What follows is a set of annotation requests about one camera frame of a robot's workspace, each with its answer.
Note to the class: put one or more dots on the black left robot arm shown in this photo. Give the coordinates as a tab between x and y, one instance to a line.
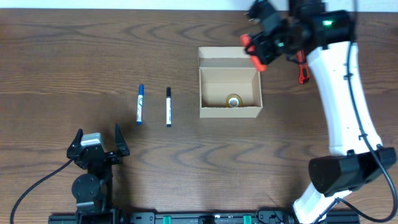
93	190

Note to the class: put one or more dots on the orange stapler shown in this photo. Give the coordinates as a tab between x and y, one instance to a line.
250	49

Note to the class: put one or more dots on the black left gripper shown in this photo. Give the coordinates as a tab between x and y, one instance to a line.
123	150

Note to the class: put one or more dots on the orange utility knife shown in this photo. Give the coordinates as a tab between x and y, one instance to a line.
304	75

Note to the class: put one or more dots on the cardboard box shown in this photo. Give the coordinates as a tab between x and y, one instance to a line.
224	71

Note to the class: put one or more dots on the blue whiteboard marker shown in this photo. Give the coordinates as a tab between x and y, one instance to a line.
140	104

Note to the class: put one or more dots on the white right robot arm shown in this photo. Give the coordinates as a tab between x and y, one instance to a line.
324	43

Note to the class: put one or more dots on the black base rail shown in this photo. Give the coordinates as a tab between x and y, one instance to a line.
260	217

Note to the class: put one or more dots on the black whiteboard marker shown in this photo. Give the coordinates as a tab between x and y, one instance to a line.
168	107

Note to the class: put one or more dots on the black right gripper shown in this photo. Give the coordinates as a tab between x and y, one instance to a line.
261	51

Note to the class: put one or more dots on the clear tape roll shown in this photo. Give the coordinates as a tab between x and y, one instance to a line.
233	101

